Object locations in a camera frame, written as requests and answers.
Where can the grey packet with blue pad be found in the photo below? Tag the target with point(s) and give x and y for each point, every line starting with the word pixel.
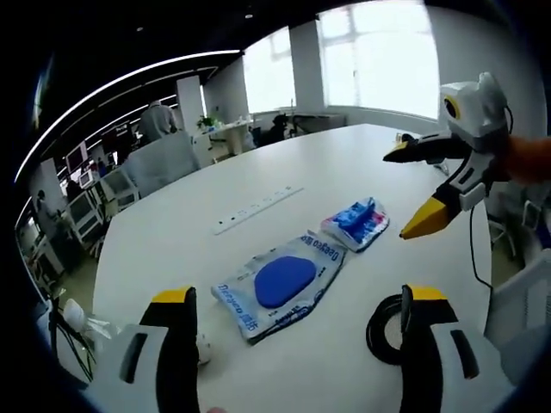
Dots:
pixel 284 281

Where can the clear plastic bottle red label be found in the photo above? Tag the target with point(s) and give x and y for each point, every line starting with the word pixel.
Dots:
pixel 92 324

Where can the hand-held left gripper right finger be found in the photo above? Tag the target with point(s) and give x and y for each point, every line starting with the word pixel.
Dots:
pixel 422 365

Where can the black office chair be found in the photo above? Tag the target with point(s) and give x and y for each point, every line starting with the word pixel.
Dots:
pixel 279 125

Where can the white table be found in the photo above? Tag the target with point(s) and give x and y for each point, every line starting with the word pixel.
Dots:
pixel 172 241

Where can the black tripod stand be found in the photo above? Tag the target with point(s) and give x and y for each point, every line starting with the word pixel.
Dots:
pixel 71 344

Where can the person's left hand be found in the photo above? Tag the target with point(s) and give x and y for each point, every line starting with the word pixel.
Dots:
pixel 216 410

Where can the person's right hand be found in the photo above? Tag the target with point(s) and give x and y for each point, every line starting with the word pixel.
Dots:
pixel 529 159

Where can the long ceiling light strip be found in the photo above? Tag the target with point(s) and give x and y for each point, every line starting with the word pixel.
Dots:
pixel 129 77

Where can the green potted plant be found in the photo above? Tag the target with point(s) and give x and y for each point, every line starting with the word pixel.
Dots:
pixel 206 122

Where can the blue tissue packet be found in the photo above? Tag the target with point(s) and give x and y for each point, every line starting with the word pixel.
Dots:
pixel 357 223

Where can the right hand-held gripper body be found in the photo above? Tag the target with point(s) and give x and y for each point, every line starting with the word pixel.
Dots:
pixel 478 112

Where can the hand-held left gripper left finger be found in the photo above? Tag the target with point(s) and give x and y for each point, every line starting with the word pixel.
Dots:
pixel 176 365

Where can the white equipment cart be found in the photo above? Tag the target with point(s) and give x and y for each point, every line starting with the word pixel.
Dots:
pixel 86 215

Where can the white side desk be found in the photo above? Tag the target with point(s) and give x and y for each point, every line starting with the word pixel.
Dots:
pixel 230 135

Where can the white table power strip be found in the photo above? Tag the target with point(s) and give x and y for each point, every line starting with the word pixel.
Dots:
pixel 258 211

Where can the white office chair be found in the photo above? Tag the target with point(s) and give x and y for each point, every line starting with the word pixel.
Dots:
pixel 163 159

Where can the large bright window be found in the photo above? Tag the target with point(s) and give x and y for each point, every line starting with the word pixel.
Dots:
pixel 379 56
pixel 269 73

